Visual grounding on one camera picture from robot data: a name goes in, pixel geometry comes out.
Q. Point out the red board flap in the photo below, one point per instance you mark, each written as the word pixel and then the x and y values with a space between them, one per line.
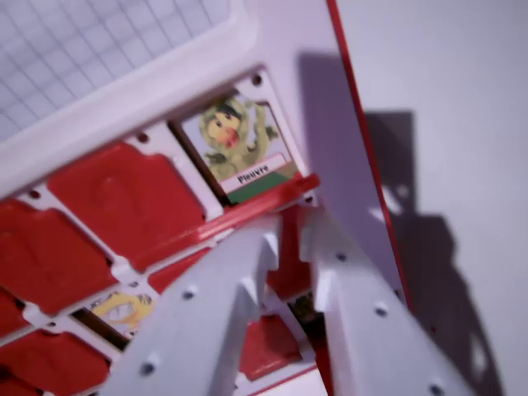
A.
pixel 128 202
pixel 264 202
pixel 45 260

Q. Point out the Pleuvre picture card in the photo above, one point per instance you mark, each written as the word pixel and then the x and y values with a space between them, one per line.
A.
pixel 243 148

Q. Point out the red and white game board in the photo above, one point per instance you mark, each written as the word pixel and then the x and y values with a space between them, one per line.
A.
pixel 268 49

